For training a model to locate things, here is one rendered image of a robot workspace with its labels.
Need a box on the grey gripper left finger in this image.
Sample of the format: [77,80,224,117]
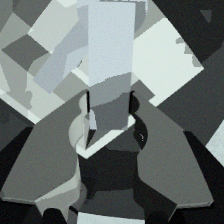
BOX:
[0,89,90,224]

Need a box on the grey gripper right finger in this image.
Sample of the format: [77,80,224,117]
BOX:
[128,91,224,224]

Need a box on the white rectangular sink basin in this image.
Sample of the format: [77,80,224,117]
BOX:
[0,0,204,159]

